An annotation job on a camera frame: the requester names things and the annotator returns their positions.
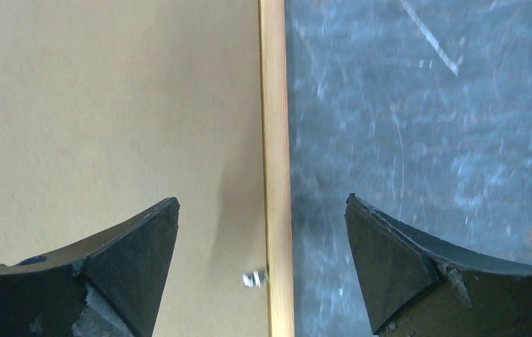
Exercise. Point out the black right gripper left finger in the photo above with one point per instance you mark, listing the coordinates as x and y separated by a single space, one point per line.
108 284

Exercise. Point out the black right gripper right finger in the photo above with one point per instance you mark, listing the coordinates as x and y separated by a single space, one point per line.
416 284

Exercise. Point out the brown cardboard backing board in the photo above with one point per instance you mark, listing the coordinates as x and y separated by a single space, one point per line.
106 108

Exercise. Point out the orange wooden picture frame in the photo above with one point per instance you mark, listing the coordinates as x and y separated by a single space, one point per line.
275 134

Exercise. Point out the small metal frame clip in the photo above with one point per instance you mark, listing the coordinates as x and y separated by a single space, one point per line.
256 278

